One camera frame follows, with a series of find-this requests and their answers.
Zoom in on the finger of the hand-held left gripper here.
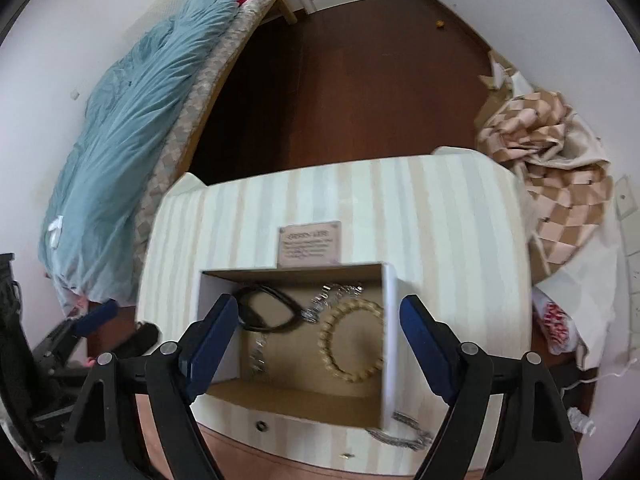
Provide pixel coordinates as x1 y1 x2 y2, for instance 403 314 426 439
31 299 120 367

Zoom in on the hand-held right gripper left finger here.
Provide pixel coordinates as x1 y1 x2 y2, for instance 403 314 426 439
54 294 240 480

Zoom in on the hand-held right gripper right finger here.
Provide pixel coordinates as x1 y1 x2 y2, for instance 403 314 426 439
399 294 585 480

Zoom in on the small cardboard box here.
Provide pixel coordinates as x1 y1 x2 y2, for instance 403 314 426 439
197 261 399 431

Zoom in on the black slipper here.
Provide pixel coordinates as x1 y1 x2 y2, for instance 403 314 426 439
120 322 161 359

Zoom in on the red and white plastic bag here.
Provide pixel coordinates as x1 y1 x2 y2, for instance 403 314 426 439
532 285 584 357

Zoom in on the cream striped storage box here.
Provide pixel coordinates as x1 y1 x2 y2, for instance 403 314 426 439
136 147 533 466

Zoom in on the brown label plaque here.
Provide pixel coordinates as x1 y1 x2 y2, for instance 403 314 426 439
276 221 343 267

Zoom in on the bed with blue duvet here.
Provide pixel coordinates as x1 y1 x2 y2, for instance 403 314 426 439
39 0 278 312

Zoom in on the beige checkered blanket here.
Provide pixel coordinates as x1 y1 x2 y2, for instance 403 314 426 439
475 72 616 281

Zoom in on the short silver chain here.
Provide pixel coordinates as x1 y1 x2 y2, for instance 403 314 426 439
248 337 269 376

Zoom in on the black cord bracelet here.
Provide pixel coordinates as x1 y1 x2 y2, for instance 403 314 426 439
234 284 305 334

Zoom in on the long silver chain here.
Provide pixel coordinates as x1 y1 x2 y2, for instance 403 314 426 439
365 410 434 450

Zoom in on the wooden bead bracelet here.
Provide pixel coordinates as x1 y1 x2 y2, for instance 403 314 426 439
317 298 387 381

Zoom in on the silver link bracelet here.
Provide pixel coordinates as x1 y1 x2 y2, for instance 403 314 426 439
300 282 364 324

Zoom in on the white cable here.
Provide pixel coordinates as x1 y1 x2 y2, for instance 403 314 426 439
570 354 636 392

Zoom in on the white wall socket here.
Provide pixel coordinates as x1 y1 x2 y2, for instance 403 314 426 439
614 175 639 221

